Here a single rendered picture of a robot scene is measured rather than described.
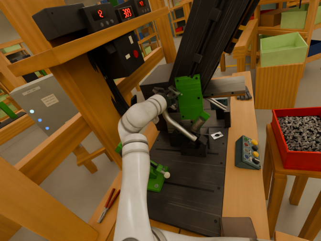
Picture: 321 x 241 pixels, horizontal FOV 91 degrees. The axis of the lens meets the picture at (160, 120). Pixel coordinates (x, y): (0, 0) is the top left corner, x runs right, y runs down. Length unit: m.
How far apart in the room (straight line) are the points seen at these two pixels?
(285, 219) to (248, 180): 0.98
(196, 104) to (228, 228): 0.48
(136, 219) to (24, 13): 0.63
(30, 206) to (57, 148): 0.20
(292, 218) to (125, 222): 1.51
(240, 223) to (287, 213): 1.11
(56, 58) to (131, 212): 0.40
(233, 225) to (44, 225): 0.58
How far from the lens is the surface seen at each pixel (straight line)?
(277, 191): 1.09
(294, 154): 0.86
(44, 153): 0.70
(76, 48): 0.54
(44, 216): 0.66
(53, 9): 0.61
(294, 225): 1.71
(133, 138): 0.41
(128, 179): 0.37
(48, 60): 0.53
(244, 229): 0.65
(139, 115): 0.44
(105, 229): 0.84
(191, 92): 0.74
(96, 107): 0.70
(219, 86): 0.90
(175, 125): 0.79
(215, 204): 0.71
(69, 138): 0.74
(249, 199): 0.72
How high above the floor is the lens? 1.54
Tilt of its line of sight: 33 degrees down
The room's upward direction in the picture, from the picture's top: 20 degrees counter-clockwise
